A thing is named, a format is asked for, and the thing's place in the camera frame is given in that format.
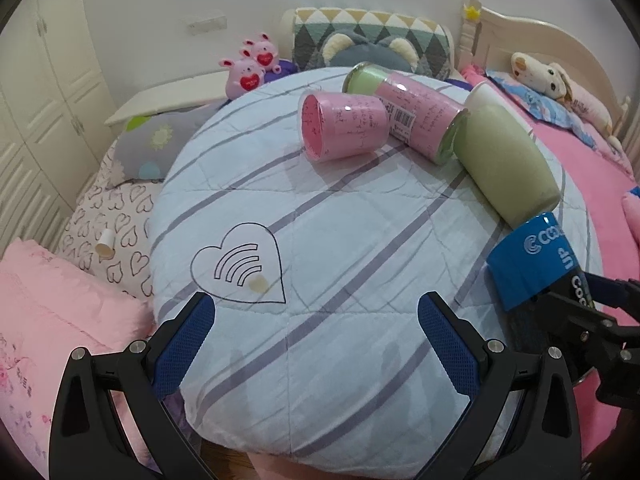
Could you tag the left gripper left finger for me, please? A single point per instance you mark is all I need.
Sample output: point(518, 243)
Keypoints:
point(87, 439)

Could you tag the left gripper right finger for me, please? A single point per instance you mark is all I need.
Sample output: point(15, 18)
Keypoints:
point(543, 440)

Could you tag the blue black metal tumbler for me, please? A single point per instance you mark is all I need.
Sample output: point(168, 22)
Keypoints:
point(534, 259)

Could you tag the large green frosted cup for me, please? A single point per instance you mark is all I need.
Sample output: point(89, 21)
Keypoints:
point(506, 165)

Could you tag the pink plastic cup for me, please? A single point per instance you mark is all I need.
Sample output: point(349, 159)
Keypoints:
point(336, 125)

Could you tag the light pink floral quilt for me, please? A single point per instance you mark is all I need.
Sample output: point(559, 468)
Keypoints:
point(49, 307)

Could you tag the heart pattern sheet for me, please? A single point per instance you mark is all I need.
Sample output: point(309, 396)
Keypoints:
point(125, 209)

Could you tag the pink body pillow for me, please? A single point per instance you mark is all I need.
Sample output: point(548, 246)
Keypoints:
point(590, 109)

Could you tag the blue cartoon pillow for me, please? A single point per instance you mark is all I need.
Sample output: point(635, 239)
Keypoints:
point(540, 107)

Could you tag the striped round quilt cushion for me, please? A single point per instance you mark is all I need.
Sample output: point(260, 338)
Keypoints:
point(316, 354)

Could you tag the dog plush toy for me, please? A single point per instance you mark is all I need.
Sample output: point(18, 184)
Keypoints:
point(548, 79)

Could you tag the pink green clear tumbler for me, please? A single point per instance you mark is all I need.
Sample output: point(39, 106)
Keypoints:
point(420, 116)

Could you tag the grey flower pillow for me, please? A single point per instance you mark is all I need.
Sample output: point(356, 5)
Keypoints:
point(149, 146)

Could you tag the cream wardrobe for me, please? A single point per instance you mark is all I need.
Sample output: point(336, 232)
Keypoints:
point(54, 105)

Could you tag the cream wooden bed headboard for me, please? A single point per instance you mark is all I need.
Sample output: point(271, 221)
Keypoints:
point(490, 41)

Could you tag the yellow star decoration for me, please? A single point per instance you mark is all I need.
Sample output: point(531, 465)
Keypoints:
point(471, 13)

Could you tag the white nightstand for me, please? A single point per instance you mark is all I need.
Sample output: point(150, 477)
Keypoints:
point(175, 95)

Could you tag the grey bear plush pillow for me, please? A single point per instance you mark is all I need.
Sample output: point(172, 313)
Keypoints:
point(347, 48)

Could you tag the pink bunny plush front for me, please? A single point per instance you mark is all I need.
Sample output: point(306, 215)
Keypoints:
point(244, 75)

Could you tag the pink bunny plush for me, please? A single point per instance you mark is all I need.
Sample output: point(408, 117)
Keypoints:
point(264, 52)
point(244, 75)

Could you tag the triangle pattern headboard cushion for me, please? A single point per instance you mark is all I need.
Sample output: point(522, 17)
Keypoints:
point(312, 28)

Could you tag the pink bunny plush back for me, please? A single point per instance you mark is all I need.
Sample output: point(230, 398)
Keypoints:
point(264, 52)

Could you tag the wall socket panel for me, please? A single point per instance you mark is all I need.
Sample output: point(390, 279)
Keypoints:
point(218, 22)

